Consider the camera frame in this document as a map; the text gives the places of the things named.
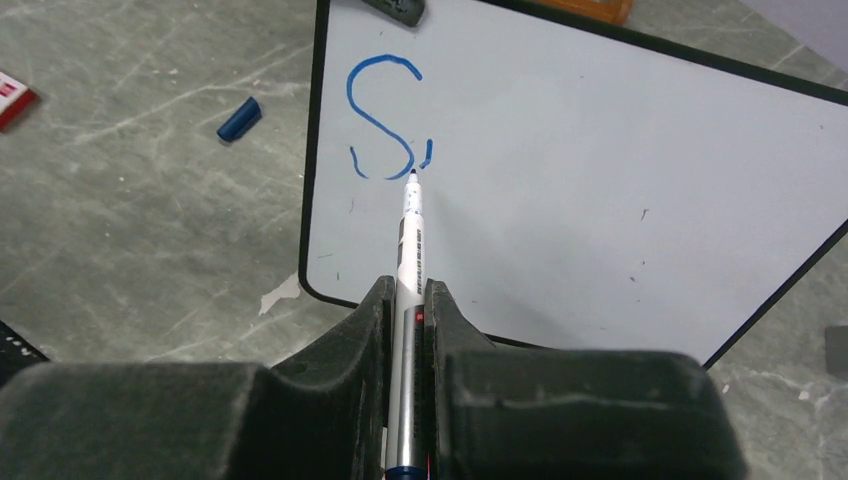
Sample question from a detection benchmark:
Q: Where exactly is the white blue marker pen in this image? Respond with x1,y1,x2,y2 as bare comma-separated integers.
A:
385,170,428,479

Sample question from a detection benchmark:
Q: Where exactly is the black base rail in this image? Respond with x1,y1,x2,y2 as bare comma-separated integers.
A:
0,322,49,387

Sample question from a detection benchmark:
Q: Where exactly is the white whiteboard black frame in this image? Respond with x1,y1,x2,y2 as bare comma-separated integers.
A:
299,1,847,364

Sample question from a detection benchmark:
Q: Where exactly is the red white box on table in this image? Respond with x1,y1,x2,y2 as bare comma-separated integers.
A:
0,71,40,132

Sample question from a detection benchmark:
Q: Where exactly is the blue marker cap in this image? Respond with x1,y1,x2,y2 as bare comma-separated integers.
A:
216,97,262,143

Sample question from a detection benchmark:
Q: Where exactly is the orange wooden shelf rack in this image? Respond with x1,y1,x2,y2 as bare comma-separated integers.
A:
535,0,634,26

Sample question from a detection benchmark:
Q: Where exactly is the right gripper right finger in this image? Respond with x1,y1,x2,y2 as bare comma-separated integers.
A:
425,280,748,479

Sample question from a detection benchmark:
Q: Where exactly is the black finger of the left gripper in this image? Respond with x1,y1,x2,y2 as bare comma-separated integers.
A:
363,0,426,27

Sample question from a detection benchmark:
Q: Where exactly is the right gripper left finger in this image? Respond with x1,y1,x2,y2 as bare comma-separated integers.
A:
1,276,394,479

